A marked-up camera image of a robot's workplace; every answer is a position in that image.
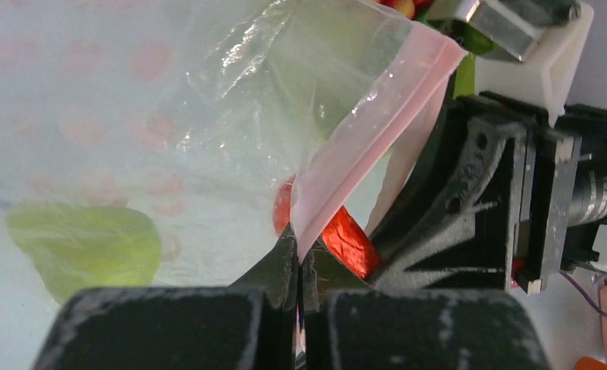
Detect clear zip top bag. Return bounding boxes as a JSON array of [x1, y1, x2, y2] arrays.
[[0, 1, 465, 304]]

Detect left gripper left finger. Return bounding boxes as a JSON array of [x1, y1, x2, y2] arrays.
[[34, 228, 299, 369]]

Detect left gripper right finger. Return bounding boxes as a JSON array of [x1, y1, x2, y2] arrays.
[[300, 244, 550, 369]]

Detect orange cup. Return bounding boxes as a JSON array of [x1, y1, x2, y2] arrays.
[[573, 357, 607, 370]]

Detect red chili pepper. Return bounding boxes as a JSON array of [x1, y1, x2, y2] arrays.
[[272, 175, 381, 281]]

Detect green pear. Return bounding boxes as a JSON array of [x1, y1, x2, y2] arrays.
[[5, 202, 163, 304]]

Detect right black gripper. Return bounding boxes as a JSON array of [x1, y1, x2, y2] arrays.
[[368, 96, 607, 294]]

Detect green plastic bin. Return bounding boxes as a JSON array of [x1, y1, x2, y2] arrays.
[[414, 10, 495, 98]]

